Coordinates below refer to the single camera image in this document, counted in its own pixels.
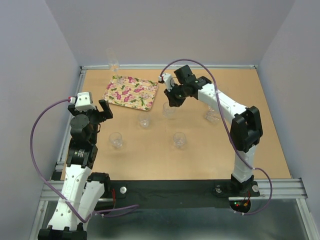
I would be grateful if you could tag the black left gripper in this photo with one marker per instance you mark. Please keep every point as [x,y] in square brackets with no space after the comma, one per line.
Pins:
[106,114]

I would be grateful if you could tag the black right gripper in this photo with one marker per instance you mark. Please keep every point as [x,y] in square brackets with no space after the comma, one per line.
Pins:
[172,101]

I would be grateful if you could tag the small clear glass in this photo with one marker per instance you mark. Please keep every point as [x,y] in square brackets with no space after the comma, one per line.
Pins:
[179,139]
[168,111]
[116,139]
[144,119]

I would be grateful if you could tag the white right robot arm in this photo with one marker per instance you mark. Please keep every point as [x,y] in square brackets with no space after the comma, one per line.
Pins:
[245,128]

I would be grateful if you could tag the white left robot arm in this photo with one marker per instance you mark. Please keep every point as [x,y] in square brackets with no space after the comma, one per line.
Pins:
[82,187]

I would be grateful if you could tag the floral patterned tray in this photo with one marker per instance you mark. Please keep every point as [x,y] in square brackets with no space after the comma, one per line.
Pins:
[131,92]

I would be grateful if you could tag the tall clear stemmed glass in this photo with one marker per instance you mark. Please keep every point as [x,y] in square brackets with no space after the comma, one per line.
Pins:
[112,60]

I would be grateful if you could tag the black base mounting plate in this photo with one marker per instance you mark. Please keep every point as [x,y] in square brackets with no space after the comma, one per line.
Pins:
[226,191]

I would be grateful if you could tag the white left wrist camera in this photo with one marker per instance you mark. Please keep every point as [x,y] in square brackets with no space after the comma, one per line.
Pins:
[84,102]

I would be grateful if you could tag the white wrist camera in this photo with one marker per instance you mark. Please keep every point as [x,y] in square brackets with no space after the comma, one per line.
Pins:
[84,102]
[168,80]

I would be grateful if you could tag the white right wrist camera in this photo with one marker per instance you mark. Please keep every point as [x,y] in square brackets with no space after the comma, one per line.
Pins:
[168,80]

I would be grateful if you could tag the front aluminium rail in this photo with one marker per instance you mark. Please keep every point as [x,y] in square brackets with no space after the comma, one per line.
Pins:
[282,188]

